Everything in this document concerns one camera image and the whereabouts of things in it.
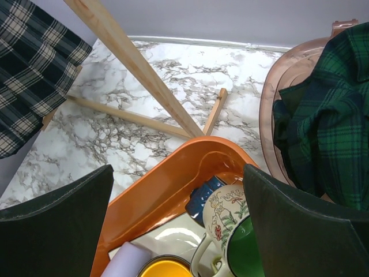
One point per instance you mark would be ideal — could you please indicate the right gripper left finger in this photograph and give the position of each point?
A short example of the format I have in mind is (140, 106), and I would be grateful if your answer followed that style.
(56, 234)

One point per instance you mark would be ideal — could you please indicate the navy beige plaid skirt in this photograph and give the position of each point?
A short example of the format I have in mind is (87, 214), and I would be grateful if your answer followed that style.
(39, 61)

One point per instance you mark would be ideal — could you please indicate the orange plastic bin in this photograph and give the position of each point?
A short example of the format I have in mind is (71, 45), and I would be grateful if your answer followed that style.
(162, 193)

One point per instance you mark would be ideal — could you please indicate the green plaid skirt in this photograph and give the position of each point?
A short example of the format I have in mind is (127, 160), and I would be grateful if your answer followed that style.
(325, 121)

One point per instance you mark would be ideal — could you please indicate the wooden clothes rack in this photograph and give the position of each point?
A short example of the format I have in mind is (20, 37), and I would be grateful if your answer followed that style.
(101, 22)

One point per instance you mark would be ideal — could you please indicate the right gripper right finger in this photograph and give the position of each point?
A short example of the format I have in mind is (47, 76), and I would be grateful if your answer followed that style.
(299, 234)

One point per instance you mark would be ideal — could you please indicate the white plate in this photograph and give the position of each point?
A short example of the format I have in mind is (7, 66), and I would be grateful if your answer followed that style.
(180, 237)

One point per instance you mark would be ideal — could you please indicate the dark blue mug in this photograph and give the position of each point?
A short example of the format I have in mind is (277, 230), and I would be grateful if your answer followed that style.
(199, 196)

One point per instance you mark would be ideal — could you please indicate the yellow bowl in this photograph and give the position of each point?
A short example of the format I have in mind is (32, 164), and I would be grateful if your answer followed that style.
(165, 266)

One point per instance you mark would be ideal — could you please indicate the floral green-inside mug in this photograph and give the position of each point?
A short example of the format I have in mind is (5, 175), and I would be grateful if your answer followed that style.
(229, 227)

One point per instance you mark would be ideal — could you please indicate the lavender cup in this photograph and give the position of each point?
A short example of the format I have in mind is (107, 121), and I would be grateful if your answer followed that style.
(127, 260)

